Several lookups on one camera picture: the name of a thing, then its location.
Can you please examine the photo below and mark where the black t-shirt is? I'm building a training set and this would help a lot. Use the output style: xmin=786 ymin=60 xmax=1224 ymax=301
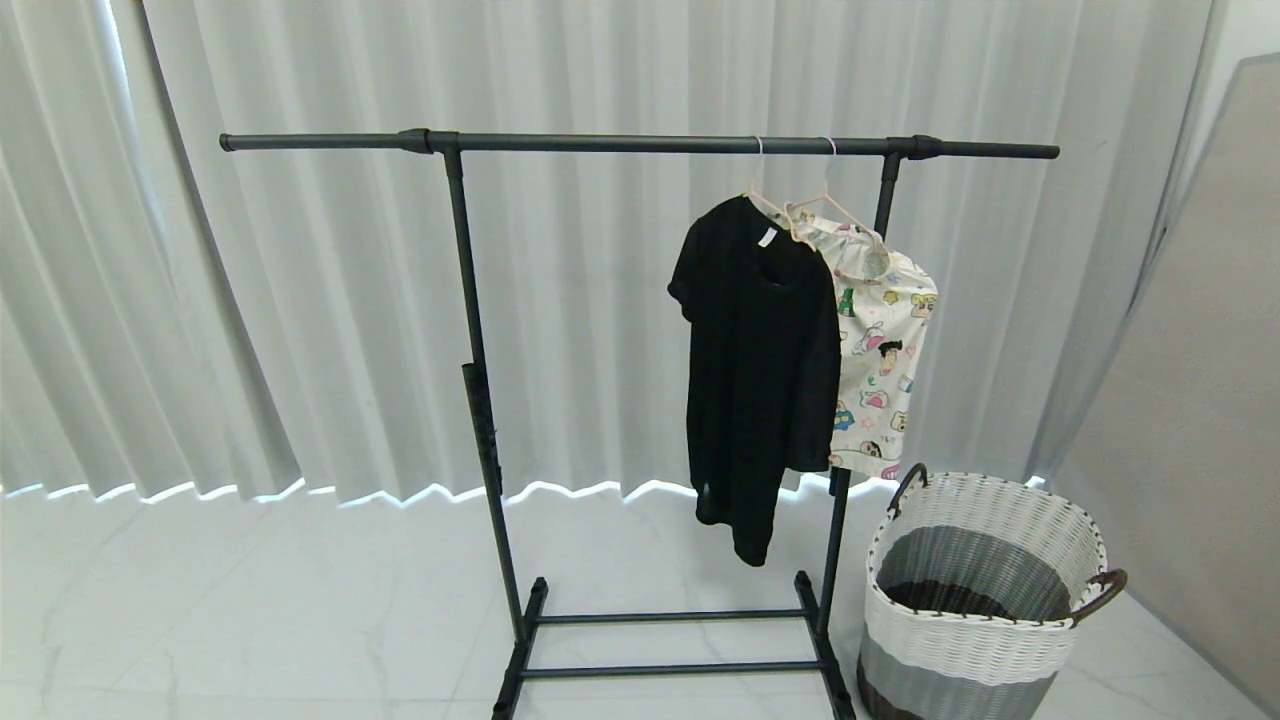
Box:
xmin=667 ymin=194 xmax=843 ymax=568

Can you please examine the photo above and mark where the pink clothes hanger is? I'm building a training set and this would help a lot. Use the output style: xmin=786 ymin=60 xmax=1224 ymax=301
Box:
xmin=784 ymin=136 xmax=894 ymax=259
xmin=744 ymin=136 xmax=802 ymax=239

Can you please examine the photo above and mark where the cream printed garment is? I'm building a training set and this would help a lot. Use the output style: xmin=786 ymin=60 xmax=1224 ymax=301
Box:
xmin=784 ymin=207 xmax=940 ymax=480

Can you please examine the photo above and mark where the black clothes rack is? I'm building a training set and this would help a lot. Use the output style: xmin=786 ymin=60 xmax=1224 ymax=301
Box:
xmin=219 ymin=127 xmax=1061 ymax=720

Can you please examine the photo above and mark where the white laundry basket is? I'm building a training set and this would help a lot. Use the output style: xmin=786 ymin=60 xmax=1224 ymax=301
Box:
xmin=856 ymin=462 xmax=1130 ymax=720

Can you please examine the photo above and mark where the white curtain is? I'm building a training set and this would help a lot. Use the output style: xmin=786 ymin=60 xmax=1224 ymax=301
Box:
xmin=0 ymin=0 xmax=1227 ymax=507

